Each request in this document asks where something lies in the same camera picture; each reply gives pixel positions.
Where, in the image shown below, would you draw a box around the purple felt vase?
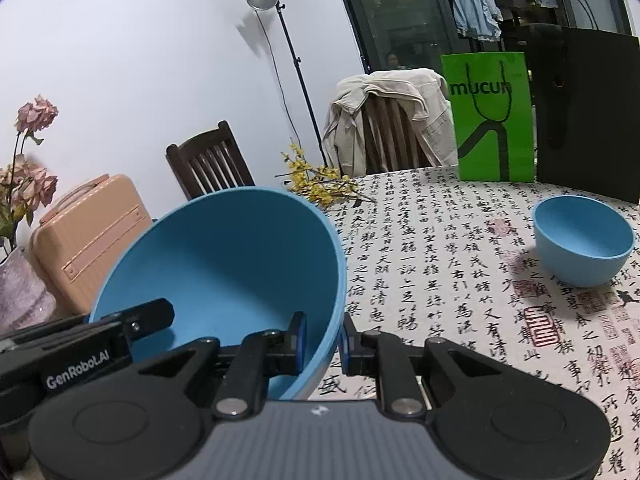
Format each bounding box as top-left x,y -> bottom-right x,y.
0,245 -> 57,333

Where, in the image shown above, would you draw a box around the large blue bowl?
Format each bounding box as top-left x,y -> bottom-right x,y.
89,187 -> 347,401

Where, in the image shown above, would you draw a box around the beige jacket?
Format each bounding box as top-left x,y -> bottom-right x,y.
322,69 -> 457,177

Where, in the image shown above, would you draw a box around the green paper bag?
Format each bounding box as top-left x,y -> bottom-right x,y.
440,51 -> 536,182

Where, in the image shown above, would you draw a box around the dried pink roses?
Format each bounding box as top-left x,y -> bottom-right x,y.
0,95 -> 60,261

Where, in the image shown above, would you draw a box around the peach hard-shell case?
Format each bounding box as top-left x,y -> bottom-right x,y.
30,174 -> 153,316

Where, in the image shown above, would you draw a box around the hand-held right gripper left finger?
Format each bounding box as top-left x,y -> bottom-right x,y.
135,311 -> 307,421

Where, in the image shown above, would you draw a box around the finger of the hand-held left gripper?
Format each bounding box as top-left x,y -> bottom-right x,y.
85,298 -> 176,345

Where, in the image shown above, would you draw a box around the yellow flower branch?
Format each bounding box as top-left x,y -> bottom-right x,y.
275,144 -> 378,208

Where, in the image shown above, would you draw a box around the light blue hanging shirt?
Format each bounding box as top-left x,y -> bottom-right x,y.
445,0 -> 503,41

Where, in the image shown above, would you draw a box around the dark wooden chair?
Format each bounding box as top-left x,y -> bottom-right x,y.
361,95 -> 436,173
166,121 -> 256,201

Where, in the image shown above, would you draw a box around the black paper bag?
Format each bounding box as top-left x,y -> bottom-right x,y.
527,0 -> 640,205

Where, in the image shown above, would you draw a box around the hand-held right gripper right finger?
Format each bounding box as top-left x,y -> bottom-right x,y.
337,312 -> 506,421

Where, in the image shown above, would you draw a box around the medium blue bowl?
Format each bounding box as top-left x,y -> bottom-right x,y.
532,196 -> 636,288

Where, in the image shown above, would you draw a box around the dark framed sliding door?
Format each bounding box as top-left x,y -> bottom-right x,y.
330,0 -> 640,76

